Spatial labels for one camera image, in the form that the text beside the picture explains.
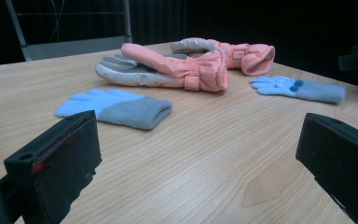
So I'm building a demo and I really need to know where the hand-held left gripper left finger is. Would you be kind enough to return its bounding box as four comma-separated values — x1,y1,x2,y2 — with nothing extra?
3,110,103,224

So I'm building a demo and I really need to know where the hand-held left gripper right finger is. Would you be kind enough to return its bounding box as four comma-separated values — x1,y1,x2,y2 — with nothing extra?
296,112,358,224

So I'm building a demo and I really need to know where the light blue knit glove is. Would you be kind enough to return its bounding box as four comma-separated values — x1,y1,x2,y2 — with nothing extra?
55,88,173,131
250,75,347,105

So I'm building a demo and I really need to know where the pink and grey ski glove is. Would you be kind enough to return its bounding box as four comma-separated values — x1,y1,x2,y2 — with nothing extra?
171,36,276,77
95,42,229,92

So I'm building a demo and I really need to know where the dark curtain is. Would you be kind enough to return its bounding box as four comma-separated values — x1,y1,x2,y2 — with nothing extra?
130,0,358,91

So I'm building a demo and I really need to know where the white desk frame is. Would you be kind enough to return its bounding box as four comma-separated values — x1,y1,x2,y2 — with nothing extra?
4,0,133,63

